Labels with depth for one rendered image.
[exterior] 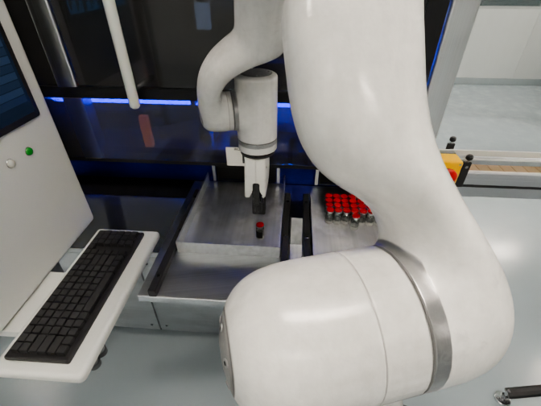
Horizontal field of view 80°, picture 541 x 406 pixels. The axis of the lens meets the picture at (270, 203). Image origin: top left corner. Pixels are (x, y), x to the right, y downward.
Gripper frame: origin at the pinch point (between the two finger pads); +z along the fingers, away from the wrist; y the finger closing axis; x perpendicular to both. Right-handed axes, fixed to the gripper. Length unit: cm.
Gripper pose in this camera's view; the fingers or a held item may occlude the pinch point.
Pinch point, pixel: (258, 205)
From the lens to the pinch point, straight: 79.6
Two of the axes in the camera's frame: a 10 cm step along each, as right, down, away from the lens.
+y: -0.7, 5.9, -8.0
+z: 0.0, 8.0, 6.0
